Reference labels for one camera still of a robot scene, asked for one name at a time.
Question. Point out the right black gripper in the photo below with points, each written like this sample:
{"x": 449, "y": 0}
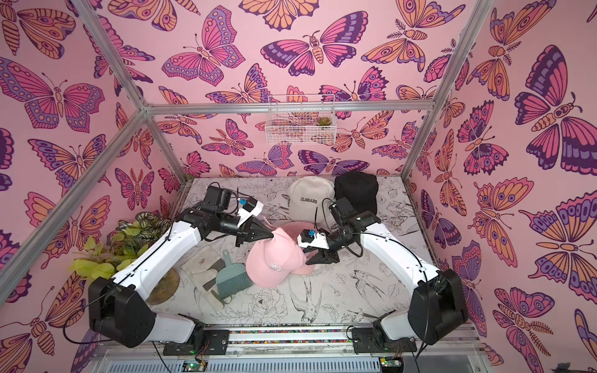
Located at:
{"x": 330, "y": 246}

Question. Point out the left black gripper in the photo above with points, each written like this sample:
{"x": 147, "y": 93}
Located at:
{"x": 252, "y": 233}

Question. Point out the pink cap with logo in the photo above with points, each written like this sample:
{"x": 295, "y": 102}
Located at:
{"x": 271, "y": 261}

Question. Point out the cream cap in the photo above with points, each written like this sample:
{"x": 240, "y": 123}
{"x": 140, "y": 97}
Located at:
{"x": 306, "y": 196}

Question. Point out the black cap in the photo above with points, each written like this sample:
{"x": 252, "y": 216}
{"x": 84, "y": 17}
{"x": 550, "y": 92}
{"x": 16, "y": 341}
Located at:
{"x": 360, "y": 189}

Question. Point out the plain pink cap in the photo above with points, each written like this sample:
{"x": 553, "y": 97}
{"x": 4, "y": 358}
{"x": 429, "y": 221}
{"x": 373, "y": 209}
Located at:
{"x": 291, "y": 256}

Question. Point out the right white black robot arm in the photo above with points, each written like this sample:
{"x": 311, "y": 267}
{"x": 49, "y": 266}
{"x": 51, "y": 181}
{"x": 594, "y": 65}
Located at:
{"x": 437, "y": 303}

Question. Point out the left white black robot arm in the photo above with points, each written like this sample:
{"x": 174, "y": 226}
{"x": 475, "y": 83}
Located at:
{"x": 118, "y": 308}

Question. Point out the teal hand brush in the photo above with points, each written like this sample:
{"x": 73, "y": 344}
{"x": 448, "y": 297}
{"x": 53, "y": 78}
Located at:
{"x": 233, "y": 278}

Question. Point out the clear plastic dustpan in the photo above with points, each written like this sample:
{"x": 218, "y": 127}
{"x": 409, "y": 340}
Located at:
{"x": 201, "y": 270}

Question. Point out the small succulent in basket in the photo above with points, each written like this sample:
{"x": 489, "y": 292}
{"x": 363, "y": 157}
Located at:
{"x": 324, "y": 122}

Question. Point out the potted green plant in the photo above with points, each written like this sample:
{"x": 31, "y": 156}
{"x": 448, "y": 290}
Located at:
{"x": 123, "y": 247}

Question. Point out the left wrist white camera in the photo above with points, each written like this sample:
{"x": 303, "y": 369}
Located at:
{"x": 248, "y": 207}

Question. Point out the wrist white camera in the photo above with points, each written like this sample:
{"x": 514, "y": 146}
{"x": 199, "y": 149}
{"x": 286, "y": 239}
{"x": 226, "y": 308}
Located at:
{"x": 310, "y": 240}
{"x": 248, "y": 207}

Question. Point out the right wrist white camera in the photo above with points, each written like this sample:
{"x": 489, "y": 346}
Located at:
{"x": 310, "y": 240}

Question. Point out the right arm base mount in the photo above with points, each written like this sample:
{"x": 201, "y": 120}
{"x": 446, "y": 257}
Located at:
{"x": 371, "y": 340}

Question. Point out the white wire basket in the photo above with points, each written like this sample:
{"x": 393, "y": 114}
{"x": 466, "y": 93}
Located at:
{"x": 293, "y": 119}

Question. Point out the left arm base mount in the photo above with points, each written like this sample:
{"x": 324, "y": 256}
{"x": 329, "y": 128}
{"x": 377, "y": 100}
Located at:
{"x": 210, "y": 342}

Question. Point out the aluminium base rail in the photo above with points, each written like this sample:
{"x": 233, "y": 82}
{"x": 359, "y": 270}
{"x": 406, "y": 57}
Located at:
{"x": 297, "y": 349}

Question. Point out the aluminium frame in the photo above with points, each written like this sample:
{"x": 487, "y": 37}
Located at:
{"x": 36, "y": 243}

